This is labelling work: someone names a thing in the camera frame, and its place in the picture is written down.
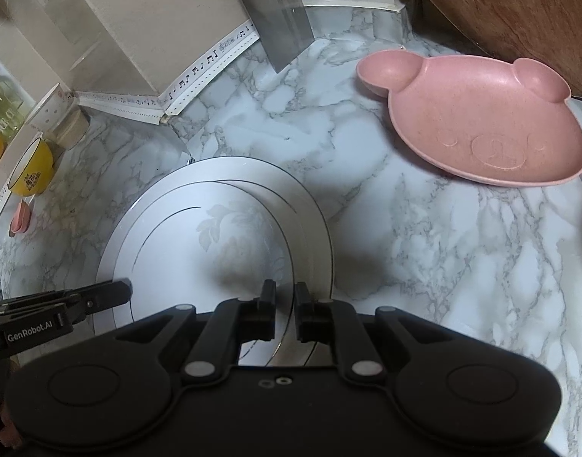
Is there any yellow bowl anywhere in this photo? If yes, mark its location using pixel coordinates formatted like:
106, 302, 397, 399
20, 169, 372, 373
7, 137, 54, 197

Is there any large white plate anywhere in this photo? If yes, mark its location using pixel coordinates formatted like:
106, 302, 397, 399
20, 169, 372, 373
95, 156, 335, 367

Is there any round wooden cutting board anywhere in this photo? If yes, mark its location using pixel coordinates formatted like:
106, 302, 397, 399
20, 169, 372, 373
399, 0, 582, 102

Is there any small pink spoon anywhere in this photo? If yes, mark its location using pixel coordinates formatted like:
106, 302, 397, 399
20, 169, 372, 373
9, 199, 35, 240

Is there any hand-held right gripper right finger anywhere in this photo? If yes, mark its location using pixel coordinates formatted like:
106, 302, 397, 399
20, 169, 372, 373
295, 282, 458, 386

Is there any small white floral plate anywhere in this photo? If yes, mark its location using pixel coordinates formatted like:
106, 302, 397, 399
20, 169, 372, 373
131, 206, 292, 358

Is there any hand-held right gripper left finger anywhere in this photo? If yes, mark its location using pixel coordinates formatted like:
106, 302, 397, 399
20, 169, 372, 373
114, 280, 277, 384

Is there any music note trim strip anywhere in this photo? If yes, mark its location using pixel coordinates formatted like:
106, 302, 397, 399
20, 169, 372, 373
76, 19, 260, 125

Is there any green glass jar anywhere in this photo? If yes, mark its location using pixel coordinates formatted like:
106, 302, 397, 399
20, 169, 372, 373
0, 64, 25, 129

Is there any beige cup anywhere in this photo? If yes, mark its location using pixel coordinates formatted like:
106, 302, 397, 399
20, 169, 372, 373
57, 106, 90, 149

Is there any pink bear-shaped plate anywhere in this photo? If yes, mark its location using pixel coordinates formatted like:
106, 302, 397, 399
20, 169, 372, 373
356, 49, 582, 187

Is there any steel cleaver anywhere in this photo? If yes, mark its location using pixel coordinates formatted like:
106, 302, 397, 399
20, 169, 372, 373
223, 0, 315, 74

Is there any white dotted cup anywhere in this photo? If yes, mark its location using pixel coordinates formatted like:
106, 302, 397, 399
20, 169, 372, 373
32, 83, 75, 133

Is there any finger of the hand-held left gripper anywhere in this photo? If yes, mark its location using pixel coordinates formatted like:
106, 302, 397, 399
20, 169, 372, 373
76, 278, 132, 300
79, 294, 132, 325

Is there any medium white plate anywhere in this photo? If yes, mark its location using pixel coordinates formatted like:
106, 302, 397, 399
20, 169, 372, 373
111, 179, 300, 363

